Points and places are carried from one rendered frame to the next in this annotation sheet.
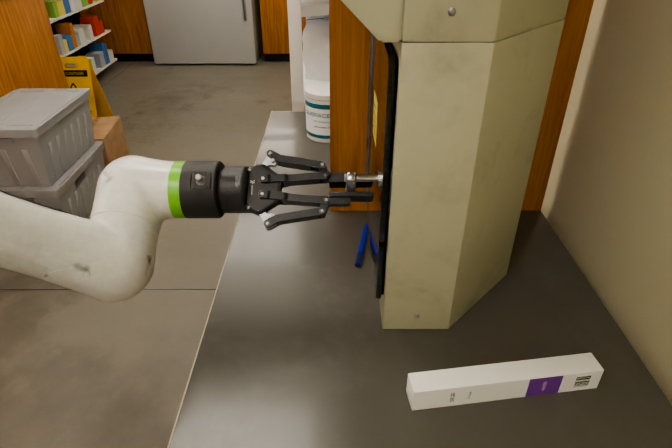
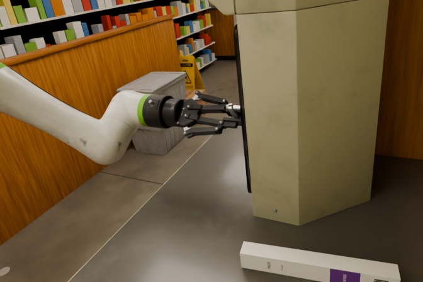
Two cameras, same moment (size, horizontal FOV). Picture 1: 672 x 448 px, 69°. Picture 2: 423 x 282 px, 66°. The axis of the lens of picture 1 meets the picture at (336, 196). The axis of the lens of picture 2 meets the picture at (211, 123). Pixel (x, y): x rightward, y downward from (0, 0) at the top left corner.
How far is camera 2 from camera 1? 0.33 m
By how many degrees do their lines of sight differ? 27
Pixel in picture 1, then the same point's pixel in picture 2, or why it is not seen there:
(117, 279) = (99, 150)
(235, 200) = (170, 117)
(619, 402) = not seen: outside the picture
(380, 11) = not seen: outside the picture
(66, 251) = (77, 131)
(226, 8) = not seen: hidden behind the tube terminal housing
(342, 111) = not seen: hidden behind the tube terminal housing
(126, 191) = (117, 107)
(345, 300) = (240, 194)
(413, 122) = (251, 67)
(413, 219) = (261, 136)
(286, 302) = (205, 189)
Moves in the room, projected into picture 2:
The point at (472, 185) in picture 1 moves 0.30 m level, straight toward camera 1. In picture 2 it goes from (298, 114) to (184, 192)
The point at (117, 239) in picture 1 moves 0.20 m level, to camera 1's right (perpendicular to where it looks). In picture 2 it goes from (104, 129) to (168, 138)
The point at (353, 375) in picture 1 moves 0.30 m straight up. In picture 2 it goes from (218, 237) to (201, 117)
